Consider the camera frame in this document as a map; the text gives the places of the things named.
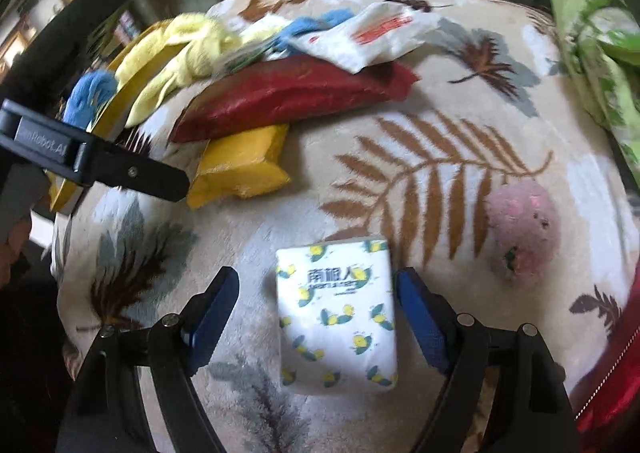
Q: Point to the leaf print blanket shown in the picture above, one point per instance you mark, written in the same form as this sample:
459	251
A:
310	193

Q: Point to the person's left hand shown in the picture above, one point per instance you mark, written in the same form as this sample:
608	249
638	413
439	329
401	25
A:
12	255

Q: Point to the pink plush toy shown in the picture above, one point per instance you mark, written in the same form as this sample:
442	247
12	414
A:
525	228

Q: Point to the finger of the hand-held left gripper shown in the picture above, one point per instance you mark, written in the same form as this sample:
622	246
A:
150	178

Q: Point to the green white packet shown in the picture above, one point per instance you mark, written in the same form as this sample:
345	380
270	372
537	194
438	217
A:
245	60

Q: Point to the yellow cloth piece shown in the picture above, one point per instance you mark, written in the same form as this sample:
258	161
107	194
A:
240	163

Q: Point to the red pouch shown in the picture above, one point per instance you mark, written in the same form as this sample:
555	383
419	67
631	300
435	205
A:
290	93

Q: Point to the white packet red print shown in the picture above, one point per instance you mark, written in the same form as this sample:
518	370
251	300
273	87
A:
380	38

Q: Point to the red quilted jacket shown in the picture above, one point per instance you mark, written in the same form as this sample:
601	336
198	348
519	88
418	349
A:
620	383

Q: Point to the green rolled quilt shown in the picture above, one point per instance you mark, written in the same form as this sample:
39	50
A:
590	33

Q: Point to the yellow towel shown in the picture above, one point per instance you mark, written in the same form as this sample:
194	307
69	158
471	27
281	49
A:
265	30

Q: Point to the yellow knotted scarf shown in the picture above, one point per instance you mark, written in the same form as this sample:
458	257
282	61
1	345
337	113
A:
165	78

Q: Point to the clear yellow trim storage bag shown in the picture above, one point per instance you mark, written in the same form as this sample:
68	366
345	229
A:
120	103

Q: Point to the white lemon print tissue pack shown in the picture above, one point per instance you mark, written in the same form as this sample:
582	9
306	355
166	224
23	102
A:
340	333

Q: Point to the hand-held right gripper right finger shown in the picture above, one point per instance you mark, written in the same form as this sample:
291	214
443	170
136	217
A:
420	323

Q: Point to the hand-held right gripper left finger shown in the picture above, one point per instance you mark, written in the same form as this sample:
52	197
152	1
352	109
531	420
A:
215	313

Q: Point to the blue towel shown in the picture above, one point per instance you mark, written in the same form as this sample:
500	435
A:
87	95

